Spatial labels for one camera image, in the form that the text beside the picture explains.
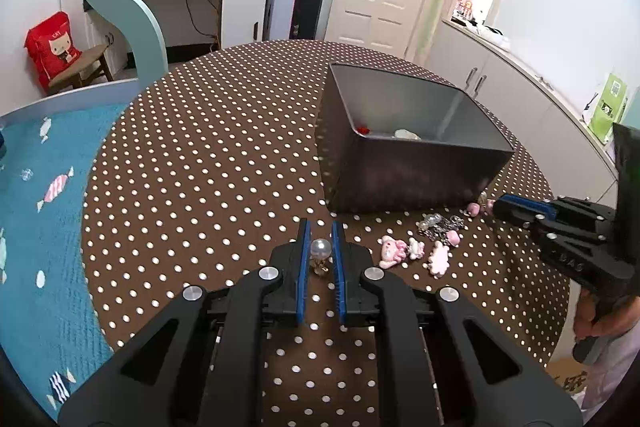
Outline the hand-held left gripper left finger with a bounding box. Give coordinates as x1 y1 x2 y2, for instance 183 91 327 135
57 218 312 427

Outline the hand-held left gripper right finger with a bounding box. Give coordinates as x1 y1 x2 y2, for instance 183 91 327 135
330 221 583 427

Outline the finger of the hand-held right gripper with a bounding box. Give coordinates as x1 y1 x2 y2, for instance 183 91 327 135
499 194 617 221
492 202 601 249

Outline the clear glass bead charm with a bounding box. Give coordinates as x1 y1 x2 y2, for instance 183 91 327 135
309 238 332 277

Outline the grey metal tin box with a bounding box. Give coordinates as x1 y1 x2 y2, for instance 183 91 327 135
314 63 516 214

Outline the person's right hand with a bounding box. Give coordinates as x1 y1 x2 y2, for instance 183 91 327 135
573 294 633 344

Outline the large pink cartoon charm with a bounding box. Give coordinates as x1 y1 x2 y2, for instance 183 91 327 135
378 236 407 269

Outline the pink cloud shaped charm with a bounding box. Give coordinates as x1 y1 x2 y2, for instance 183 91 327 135
428 241 451 278

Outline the green box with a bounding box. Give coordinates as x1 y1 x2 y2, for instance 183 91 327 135
587 73 629 146

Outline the long cream counter cabinet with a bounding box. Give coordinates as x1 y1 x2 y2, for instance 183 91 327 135
425 19 621 228

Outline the brown polka dot tablecloth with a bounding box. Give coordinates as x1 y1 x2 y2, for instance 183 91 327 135
81 39 571 427

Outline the cardboard box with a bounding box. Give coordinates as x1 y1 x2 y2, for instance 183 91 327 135
545 357 587 404

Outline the white cloth bag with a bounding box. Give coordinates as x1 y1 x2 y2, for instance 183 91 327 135
470 19 514 48

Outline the small white cabinet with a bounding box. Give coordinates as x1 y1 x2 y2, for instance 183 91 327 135
219 0 267 50

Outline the teal candy print blanket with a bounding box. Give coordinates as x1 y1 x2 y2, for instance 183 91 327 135
0 102 133 423

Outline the black suitcase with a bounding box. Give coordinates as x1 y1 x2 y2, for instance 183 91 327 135
292 0 327 41

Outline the wooden chair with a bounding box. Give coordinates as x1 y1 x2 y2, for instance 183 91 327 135
47 44 115 96

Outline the red cartoon print bag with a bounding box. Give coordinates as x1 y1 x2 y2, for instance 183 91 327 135
25 12 82 90

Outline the silver keychain cluster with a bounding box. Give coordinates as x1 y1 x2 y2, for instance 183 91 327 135
416 213 469 239

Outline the teal bunk bed frame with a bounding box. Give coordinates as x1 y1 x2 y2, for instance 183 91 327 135
0 0 169 128

